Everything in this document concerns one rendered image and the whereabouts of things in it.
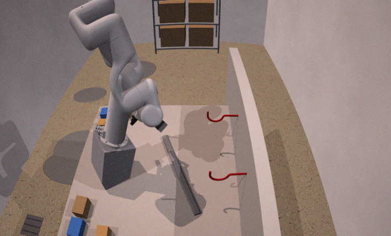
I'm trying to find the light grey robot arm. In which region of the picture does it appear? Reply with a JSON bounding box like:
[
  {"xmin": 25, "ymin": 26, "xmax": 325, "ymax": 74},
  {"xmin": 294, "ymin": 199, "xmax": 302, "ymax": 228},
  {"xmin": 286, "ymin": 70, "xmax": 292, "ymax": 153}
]
[{"xmin": 69, "ymin": 0, "xmax": 167, "ymax": 148}]

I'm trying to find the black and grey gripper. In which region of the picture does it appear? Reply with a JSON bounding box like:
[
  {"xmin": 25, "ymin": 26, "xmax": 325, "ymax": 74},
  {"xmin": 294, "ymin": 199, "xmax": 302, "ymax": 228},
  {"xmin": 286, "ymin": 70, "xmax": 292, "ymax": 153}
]
[{"xmin": 130, "ymin": 110, "xmax": 142, "ymax": 125}]

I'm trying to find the grey bar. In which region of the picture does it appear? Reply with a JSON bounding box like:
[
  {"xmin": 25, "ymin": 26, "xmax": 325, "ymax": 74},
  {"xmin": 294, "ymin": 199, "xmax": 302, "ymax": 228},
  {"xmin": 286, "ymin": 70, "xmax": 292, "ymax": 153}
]
[{"xmin": 162, "ymin": 135, "xmax": 201, "ymax": 216}]

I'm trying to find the blue box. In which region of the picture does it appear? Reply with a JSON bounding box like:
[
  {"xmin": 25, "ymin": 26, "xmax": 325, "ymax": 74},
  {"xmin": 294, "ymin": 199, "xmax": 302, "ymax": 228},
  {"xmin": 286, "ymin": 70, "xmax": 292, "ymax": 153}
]
[
  {"xmin": 66, "ymin": 217, "xmax": 86, "ymax": 236},
  {"xmin": 100, "ymin": 107, "xmax": 108, "ymax": 119}
]

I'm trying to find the beige flat wall panel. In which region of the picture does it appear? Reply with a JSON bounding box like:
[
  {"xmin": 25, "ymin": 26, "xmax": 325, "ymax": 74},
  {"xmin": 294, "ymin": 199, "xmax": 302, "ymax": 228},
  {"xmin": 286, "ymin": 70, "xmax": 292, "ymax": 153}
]
[{"xmin": 225, "ymin": 48, "xmax": 281, "ymax": 236}]

